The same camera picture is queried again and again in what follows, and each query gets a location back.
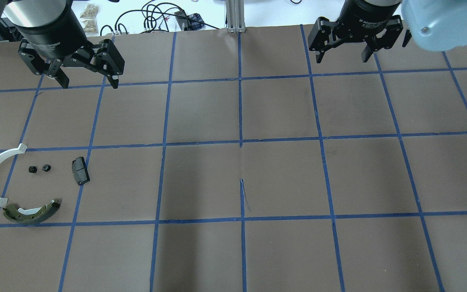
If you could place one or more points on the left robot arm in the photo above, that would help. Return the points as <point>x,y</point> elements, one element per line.
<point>53,38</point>

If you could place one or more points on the aluminium frame post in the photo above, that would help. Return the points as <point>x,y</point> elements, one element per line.
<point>235,20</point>

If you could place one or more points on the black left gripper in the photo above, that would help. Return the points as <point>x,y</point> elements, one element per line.
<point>51,32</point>

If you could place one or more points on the black brake pad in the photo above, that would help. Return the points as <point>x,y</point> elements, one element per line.
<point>80,171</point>

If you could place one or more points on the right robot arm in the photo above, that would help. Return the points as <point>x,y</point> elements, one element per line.
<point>434,25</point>

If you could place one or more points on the black power adapter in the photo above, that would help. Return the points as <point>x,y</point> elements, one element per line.
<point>192,22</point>

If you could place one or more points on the small black bearing gear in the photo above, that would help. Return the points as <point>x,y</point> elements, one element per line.
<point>46,168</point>

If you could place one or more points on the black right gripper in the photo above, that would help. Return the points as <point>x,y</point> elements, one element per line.
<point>363,18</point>

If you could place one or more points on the olive green brake shoe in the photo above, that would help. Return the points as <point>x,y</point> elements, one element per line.
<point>31,216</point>

